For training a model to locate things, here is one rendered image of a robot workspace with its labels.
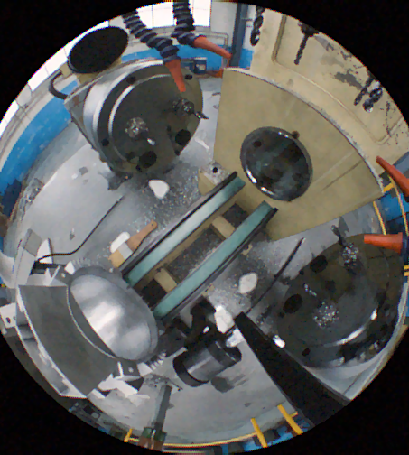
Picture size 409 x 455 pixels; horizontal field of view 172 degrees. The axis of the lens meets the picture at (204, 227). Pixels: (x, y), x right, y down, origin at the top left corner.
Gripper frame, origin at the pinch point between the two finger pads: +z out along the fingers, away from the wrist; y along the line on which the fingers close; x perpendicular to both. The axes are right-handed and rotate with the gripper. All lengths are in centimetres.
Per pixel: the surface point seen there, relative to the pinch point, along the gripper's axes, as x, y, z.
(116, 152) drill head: -31, -49, 5
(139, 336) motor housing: 2.0, -45.8, 5.7
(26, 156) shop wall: -380, 472, 92
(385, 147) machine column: -21, -95, -10
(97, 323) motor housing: 1.1, -33.9, 7.3
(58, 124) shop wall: -438, 317, 125
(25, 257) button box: -15.7, -23.1, -2.2
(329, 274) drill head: -2, -81, 3
